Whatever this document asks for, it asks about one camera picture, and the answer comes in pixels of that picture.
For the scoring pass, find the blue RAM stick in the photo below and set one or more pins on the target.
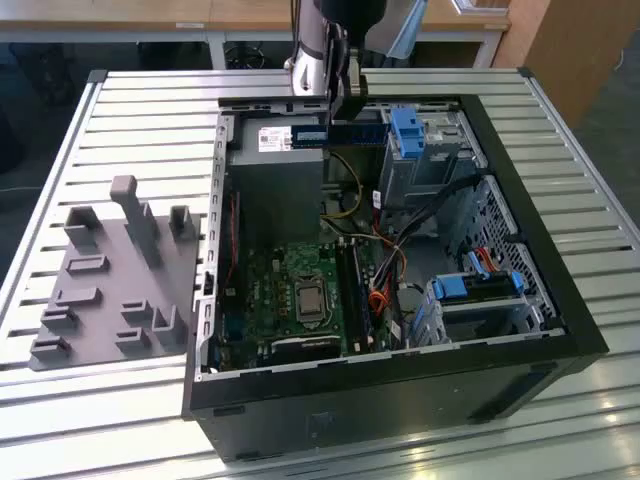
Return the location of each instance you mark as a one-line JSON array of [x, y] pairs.
[[357, 135]]

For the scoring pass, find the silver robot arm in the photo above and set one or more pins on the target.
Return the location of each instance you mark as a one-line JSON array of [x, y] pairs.
[[310, 35]]

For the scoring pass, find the black RAM slot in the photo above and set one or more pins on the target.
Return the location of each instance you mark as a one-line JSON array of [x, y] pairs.
[[344, 295]]

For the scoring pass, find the dark installed RAM stick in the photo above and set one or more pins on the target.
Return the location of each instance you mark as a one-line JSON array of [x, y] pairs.
[[361, 295]]

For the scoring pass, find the black expansion slot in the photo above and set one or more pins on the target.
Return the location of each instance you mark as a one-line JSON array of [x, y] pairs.
[[307, 345]]

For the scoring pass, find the blue empty disk carrier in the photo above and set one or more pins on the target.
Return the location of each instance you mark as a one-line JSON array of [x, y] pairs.
[[407, 132]]

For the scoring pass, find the grey metal drive cage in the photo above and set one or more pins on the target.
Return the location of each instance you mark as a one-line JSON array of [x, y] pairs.
[[430, 175]]

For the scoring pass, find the grey power supply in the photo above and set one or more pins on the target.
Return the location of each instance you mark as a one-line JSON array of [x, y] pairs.
[[275, 190]]

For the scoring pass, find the wooden desk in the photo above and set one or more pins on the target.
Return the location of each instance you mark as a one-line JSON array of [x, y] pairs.
[[150, 17]]

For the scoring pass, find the green motherboard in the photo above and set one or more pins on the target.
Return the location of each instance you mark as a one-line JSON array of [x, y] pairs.
[[260, 280]]

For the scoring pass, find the metal CPU socket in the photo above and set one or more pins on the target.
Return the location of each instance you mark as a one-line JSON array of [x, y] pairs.
[[326, 300]]

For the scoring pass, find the silver CPU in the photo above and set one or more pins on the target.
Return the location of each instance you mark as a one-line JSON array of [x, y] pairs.
[[310, 301]]

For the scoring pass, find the blue carrier with disk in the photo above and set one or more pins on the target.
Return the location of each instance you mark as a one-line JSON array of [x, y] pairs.
[[452, 289]]

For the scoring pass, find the wooden cabinet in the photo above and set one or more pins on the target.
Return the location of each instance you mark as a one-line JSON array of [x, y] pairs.
[[575, 50]]

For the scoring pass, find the black PC case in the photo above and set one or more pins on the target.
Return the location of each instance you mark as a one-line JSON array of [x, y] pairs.
[[380, 400]]

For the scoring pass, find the grey parts rack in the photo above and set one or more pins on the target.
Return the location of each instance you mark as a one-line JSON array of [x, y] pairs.
[[100, 300]]

